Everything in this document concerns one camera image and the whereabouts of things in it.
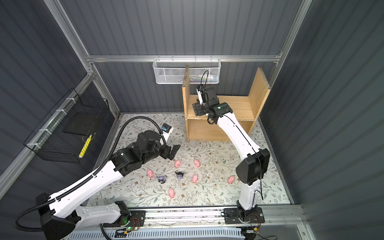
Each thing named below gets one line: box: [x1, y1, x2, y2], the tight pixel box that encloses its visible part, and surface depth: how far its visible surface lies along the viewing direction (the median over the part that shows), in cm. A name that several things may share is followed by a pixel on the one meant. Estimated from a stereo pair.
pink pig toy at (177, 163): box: [174, 159, 181, 168], surface depth 93 cm
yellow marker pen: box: [78, 134, 93, 158], surface depth 70 cm
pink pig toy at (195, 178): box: [192, 174, 199, 184], surface depth 87 cm
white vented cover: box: [68, 228, 245, 240], surface depth 72 cm
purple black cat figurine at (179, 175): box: [175, 171, 184, 180], surface depth 86 cm
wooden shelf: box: [182, 65, 271, 142], surface depth 82 cm
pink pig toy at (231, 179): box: [227, 175, 235, 184], surface depth 86 cm
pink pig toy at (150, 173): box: [147, 169, 154, 178], surface depth 88 cm
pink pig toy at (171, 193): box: [168, 188, 175, 199], surface depth 82 cm
